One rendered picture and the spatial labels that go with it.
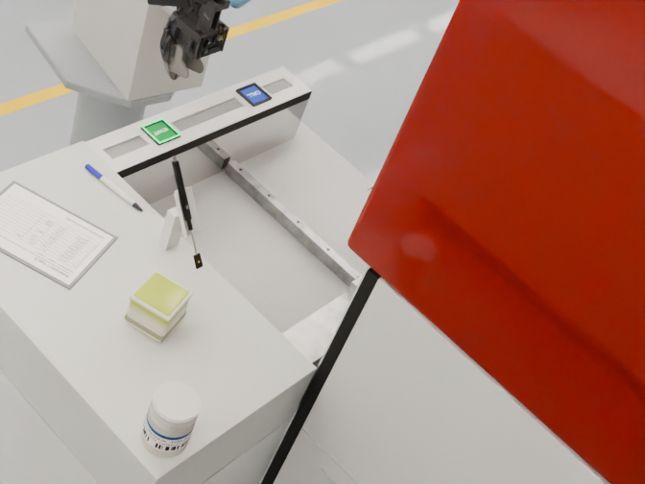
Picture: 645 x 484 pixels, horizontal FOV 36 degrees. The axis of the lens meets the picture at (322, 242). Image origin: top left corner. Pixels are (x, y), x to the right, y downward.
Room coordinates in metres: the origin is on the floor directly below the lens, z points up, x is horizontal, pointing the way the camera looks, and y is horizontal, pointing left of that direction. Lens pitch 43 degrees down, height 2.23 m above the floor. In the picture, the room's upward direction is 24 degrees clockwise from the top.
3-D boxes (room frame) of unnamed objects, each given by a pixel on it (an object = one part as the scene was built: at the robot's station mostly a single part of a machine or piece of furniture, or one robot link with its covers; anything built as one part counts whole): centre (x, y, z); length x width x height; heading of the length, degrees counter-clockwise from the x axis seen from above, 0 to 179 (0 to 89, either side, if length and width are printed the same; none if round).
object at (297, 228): (1.51, 0.02, 0.84); 0.50 x 0.02 x 0.03; 64
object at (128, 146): (1.60, 0.32, 0.89); 0.55 x 0.09 x 0.14; 154
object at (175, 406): (0.85, 0.10, 1.01); 0.07 x 0.07 x 0.10
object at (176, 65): (1.46, 0.37, 1.14); 0.06 x 0.03 x 0.09; 64
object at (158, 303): (1.05, 0.20, 1.00); 0.07 x 0.07 x 0.07; 80
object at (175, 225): (1.21, 0.23, 1.03); 0.06 x 0.04 x 0.13; 64
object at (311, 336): (1.30, -0.09, 0.87); 0.36 x 0.08 x 0.03; 154
